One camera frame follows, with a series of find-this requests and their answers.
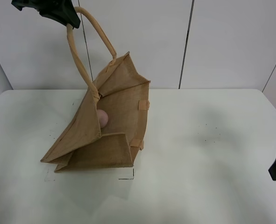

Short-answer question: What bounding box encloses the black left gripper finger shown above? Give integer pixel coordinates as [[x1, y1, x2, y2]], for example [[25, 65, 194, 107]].
[[39, 0, 80, 28], [11, 0, 42, 11]]

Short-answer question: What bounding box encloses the pink peach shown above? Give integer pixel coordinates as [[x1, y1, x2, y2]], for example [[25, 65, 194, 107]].
[[97, 109, 108, 128]]

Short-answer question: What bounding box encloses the brown linen tote bag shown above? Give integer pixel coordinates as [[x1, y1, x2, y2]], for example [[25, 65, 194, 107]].
[[41, 7, 150, 173]]

